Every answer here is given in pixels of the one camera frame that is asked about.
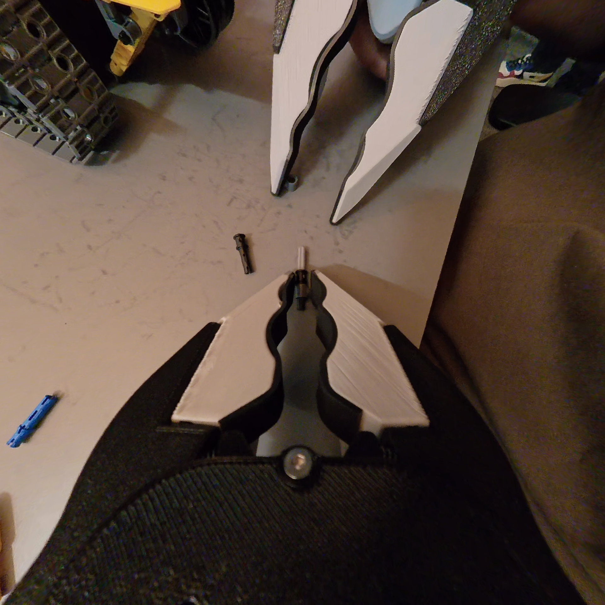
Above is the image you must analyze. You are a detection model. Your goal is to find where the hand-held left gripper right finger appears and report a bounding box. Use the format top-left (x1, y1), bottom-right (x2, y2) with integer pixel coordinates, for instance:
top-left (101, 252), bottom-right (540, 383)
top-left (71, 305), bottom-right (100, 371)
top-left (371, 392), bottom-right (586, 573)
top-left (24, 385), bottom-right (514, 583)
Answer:
top-left (309, 270), bottom-right (431, 435)

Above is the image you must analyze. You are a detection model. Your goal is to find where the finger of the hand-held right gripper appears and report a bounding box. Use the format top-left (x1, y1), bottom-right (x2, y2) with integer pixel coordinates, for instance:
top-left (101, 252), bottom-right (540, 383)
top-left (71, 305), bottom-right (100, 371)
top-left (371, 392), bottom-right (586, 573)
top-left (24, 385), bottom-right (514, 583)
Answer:
top-left (330, 0), bottom-right (474, 225)
top-left (269, 0), bottom-right (358, 197)

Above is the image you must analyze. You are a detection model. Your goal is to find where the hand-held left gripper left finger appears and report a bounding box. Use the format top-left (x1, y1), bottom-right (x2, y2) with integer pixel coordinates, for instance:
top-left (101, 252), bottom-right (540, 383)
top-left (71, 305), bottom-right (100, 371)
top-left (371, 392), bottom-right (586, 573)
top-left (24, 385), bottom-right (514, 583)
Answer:
top-left (171, 273), bottom-right (296, 428)

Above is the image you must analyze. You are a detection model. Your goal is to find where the person's right forearm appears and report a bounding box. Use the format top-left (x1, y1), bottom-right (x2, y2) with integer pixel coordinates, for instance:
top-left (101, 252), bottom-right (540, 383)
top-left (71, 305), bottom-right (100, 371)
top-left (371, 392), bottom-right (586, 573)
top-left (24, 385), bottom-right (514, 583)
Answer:
top-left (510, 0), bottom-right (605, 36)

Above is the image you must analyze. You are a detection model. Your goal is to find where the person's right hand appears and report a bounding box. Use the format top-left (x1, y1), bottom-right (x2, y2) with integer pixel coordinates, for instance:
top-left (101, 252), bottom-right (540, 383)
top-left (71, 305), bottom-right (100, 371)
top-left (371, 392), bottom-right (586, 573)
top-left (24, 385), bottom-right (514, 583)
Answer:
top-left (349, 9), bottom-right (394, 80)

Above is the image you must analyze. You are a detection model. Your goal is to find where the white multicolour sneaker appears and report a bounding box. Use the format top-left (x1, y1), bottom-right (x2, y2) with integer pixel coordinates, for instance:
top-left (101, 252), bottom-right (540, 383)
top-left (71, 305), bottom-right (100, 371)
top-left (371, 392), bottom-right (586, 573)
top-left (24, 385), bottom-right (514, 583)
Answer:
top-left (496, 53), bottom-right (561, 87)

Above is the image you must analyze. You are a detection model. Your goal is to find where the person's brown trouser leg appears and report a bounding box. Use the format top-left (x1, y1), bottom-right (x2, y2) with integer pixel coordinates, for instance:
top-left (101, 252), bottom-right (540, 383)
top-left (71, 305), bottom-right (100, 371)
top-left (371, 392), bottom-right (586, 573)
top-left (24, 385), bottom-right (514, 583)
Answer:
top-left (421, 90), bottom-right (605, 605)

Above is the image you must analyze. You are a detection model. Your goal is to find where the blue toy pin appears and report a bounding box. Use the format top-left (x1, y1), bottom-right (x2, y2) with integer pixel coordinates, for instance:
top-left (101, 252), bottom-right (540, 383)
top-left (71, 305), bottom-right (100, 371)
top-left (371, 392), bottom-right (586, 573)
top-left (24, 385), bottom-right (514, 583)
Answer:
top-left (6, 395), bottom-right (58, 448)

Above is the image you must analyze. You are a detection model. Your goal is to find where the yellow black tracked toy vehicle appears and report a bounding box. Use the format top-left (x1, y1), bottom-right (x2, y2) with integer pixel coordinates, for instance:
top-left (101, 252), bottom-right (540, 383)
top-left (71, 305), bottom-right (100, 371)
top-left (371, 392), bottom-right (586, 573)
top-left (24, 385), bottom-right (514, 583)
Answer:
top-left (0, 0), bottom-right (235, 166)

